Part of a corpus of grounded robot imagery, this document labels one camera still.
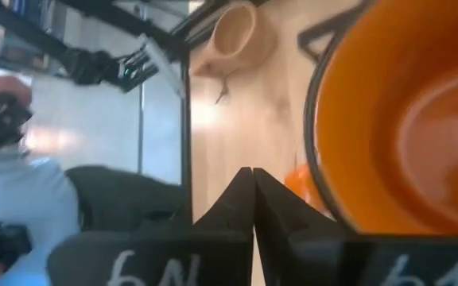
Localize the person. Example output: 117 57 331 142
0 149 82 286

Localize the orange cloth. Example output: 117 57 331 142
284 164 326 212

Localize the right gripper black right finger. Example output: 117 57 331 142
253 168 458 286

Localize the large orange mug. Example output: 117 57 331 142
302 0 458 238

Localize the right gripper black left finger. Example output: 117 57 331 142
47 167 256 286

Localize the white aluminium profile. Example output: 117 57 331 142
136 33 187 99

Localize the black office chair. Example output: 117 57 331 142
64 164 192 240

